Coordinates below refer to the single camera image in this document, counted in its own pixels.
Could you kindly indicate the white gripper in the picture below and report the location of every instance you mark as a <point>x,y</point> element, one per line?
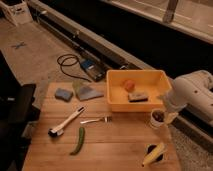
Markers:
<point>169,117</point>

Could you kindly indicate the dark purple grape bunch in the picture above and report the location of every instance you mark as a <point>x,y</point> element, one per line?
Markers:
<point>158,116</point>

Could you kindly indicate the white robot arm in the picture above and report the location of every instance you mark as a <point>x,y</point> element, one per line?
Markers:
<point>190,89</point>

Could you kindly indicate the white paper cup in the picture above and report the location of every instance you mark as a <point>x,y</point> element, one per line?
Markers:
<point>153,123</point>

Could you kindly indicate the yellow corn cob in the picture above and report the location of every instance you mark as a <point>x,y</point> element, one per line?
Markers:
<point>151,157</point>

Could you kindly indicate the small black bowl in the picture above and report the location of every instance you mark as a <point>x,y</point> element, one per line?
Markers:
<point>150,149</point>

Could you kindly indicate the yellow plastic bin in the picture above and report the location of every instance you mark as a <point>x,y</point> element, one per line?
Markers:
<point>153,82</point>

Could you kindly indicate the orange fruit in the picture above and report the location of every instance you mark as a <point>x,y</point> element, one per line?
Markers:
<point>129,85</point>

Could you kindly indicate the silver metal fork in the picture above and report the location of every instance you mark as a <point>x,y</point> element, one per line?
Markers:
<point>103,119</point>

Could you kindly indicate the blue black electronic box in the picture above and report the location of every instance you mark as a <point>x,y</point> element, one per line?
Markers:
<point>92,70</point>

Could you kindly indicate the green cucumber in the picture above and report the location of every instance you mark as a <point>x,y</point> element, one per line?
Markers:
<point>80,142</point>

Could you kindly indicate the grey green folded cloth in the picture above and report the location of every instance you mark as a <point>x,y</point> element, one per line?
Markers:
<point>85,92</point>

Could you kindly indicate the blue sponge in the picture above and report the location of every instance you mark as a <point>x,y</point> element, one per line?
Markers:
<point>63,94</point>

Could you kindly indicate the white black dish brush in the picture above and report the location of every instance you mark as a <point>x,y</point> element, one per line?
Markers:
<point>59,129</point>

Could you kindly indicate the black chair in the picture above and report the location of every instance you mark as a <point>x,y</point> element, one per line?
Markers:
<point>16,111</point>

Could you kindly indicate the white cardboard box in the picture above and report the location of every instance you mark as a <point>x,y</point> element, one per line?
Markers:
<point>17,14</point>

